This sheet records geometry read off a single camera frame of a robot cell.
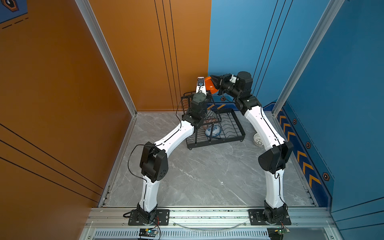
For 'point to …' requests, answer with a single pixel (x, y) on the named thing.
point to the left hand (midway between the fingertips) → (201, 83)
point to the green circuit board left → (148, 232)
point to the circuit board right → (277, 233)
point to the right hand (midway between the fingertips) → (208, 74)
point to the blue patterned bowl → (216, 131)
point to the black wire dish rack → (221, 126)
